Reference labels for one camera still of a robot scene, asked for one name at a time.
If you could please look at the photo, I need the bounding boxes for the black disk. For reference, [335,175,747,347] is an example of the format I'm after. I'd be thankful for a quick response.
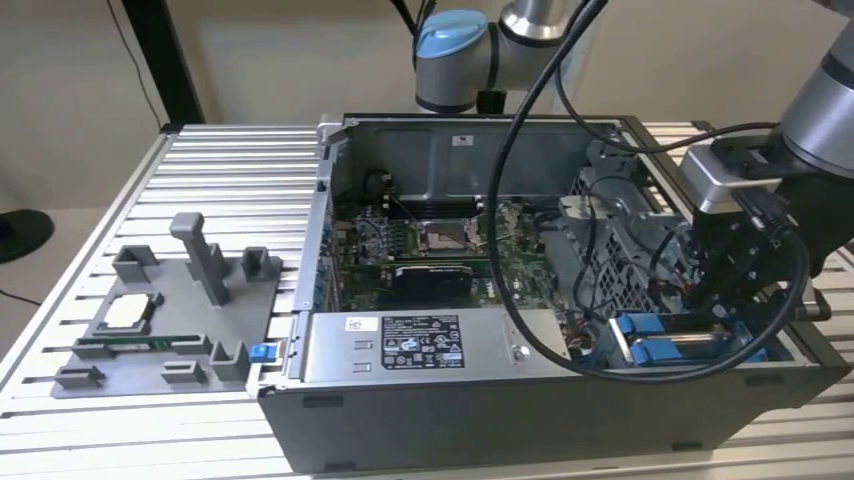
[610,308,769,346]

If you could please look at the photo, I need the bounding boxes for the silver disk in blue carrier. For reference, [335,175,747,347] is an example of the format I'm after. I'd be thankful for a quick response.
[626,328,769,369]

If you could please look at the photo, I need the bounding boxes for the perforated metal drive cage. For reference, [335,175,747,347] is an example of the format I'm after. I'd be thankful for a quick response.
[556,142,699,321]

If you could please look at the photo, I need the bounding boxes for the green PC motherboard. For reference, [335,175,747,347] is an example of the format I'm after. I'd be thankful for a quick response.
[330,194,582,315]

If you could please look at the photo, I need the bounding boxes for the silver CPU socket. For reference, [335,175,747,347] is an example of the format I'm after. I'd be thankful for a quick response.
[398,218,486,257]

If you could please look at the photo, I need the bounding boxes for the black graphics card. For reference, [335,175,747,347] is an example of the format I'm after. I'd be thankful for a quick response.
[383,263,476,304]

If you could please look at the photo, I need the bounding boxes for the grey black PC case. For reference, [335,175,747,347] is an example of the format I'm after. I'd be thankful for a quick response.
[246,112,854,474]

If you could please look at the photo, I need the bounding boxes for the silver power supply unit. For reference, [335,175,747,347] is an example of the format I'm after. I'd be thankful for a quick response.
[292,307,568,385]

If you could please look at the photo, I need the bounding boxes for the grey parts rack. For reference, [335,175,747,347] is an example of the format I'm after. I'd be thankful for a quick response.
[49,212,286,401]

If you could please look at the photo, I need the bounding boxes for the green RAM stick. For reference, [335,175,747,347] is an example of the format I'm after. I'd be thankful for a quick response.
[75,336,207,352]

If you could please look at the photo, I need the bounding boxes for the silver CPU chip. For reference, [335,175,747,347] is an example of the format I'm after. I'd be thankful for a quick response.
[97,293,153,330]

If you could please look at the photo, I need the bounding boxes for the black round stand base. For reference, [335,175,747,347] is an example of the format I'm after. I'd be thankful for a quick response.
[0,209,56,265]

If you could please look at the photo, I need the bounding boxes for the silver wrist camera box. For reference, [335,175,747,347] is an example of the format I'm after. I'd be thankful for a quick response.
[678,137,802,216]

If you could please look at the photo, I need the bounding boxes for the yellow red black power wire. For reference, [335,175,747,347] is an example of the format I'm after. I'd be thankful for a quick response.
[563,312,606,359]

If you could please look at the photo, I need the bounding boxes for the thick black looped cable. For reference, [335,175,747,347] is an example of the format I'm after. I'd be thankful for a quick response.
[486,0,813,376]

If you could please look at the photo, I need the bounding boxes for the thin black camera cable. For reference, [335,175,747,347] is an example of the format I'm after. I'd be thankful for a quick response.
[554,0,782,151]

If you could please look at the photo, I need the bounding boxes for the black cables behind arm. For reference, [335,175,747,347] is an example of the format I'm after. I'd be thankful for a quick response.
[390,0,439,39]

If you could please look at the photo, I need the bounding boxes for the black upright post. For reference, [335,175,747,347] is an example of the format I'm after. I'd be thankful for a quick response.
[121,0,207,126]

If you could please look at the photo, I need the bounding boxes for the thin black wall cable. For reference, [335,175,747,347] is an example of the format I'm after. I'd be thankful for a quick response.
[104,0,165,134]

